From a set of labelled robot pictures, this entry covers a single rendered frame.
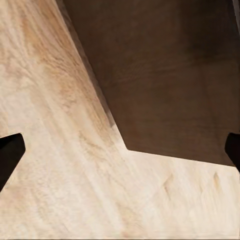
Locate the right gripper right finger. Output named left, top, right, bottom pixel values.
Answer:
left=224, top=133, right=240, bottom=172

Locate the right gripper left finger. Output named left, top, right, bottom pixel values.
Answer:
left=0, top=133, right=26, bottom=191

